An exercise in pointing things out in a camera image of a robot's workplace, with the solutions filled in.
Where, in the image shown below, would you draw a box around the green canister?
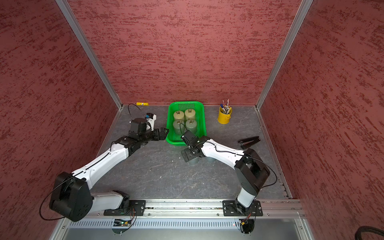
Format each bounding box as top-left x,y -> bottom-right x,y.
185,119 -> 198,134
173,119 -> 185,135

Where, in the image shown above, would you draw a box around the beige canister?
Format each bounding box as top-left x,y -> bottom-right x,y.
185,109 -> 196,120
173,111 -> 185,121

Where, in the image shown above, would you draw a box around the grey canister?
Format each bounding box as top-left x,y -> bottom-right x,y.
206,157 -> 216,163
188,157 -> 200,166

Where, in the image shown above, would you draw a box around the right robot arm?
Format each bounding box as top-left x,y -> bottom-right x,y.
181,132 -> 271,215

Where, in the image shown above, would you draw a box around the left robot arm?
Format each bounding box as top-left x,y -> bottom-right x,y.
49,118 -> 169,222

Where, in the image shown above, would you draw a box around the green plastic basket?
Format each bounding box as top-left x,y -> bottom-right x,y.
166,101 -> 207,146

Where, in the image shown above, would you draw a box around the yellow marker pen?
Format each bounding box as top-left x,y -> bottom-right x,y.
136,102 -> 149,106

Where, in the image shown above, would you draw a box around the yellow pen cup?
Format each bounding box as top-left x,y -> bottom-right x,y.
218,107 -> 233,125

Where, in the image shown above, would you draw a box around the black stapler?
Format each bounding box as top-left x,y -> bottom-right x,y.
238,136 -> 261,150

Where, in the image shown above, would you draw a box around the pens in cup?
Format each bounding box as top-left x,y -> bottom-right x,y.
220,99 -> 231,115

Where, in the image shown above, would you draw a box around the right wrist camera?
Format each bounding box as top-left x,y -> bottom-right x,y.
181,130 -> 199,149

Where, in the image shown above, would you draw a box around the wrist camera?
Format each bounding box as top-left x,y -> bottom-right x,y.
181,130 -> 199,149
146,113 -> 157,131

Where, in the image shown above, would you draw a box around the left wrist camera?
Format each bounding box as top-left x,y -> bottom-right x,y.
146,113 -> 157,131

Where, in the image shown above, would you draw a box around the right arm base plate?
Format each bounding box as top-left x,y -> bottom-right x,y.
222,200 -> 263,217

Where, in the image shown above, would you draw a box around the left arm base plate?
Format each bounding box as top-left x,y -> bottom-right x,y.
104,200 -> 147,217

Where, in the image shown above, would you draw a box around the aluminium front rail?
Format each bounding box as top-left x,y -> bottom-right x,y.
61,198 -> 306,219

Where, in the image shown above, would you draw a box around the black cable coil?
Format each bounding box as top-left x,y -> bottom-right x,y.
354,225 -> 384,240

